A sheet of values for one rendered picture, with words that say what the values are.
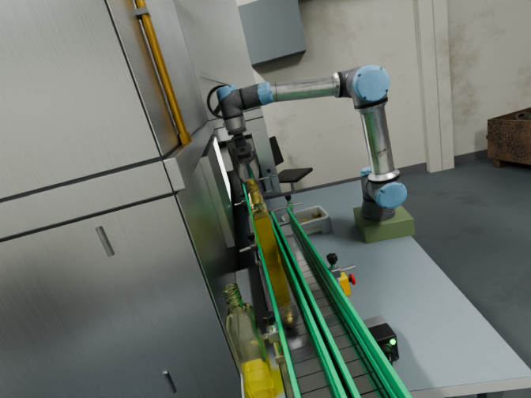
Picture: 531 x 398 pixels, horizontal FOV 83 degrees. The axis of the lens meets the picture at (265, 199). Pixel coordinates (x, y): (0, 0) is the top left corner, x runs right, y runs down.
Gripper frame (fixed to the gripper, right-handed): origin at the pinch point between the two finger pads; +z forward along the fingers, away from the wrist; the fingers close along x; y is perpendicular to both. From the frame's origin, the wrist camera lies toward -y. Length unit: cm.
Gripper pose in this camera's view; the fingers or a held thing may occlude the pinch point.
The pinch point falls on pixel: (250, 181)
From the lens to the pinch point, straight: 116.2
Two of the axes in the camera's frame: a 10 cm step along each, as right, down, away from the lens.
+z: 2.4, 9.2, 3.1
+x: -9.6, 2.7, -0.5
